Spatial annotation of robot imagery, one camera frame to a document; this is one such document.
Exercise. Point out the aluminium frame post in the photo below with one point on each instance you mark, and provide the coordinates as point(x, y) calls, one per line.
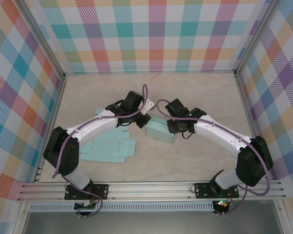
point(255, 36)
point(42, 36)

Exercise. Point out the light blue paper box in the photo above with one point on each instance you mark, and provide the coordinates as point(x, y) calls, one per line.
point(158, 135)
point(107, 148)

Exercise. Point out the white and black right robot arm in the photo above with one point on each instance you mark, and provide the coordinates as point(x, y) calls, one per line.
point(219, 140)

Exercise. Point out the small controller board with LEDs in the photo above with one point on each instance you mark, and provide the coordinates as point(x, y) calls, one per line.
point(222, 204)

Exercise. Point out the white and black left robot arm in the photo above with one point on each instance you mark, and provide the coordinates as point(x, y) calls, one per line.
point(78, 179)

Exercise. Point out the aluminium side rail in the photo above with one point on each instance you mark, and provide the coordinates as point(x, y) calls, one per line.
point(243, 97)
point(59, 97)

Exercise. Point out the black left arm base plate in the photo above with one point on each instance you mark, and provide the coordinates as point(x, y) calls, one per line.
point(106, 189)

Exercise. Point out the grey metal base panel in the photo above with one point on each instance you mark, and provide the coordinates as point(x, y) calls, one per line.
point(149, 223)

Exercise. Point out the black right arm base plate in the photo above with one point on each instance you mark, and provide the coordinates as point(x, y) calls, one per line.
point(202, 191)

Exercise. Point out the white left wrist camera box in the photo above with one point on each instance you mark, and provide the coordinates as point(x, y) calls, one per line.
point(148, 104)

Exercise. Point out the aluminium mounting rail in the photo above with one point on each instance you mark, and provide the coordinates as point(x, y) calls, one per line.
point(149, 190)

